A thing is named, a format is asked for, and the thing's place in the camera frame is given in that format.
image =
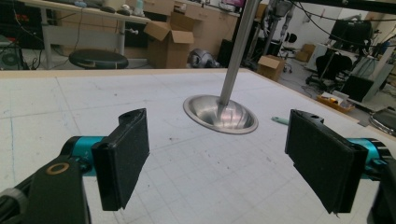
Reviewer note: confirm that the round metal stand base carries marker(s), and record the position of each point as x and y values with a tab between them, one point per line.
218	115

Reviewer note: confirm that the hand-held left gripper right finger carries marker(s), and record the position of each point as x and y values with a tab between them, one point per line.
323	161

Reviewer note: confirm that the wooden workbench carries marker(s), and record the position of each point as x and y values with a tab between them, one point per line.
87	18

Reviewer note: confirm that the round black stool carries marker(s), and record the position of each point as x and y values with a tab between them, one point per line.
98	59

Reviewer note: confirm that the open cardboard box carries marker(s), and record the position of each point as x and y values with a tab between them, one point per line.
169	43

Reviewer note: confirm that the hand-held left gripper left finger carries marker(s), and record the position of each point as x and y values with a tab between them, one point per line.
120	161

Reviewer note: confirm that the small cardboard box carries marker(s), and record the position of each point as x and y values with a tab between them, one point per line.
270	67

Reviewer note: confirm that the small black stool chair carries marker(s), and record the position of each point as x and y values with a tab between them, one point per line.
289	46

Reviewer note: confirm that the metal stand pole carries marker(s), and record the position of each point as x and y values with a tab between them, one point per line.
239	49

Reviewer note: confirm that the black office chair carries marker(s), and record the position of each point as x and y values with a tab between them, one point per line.
330	68

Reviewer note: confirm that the pale green object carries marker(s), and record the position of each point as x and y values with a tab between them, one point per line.
279	120

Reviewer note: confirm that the grey helmet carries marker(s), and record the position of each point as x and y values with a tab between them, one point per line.
202	59

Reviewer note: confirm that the black monitor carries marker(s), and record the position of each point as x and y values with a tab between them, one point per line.
351	31

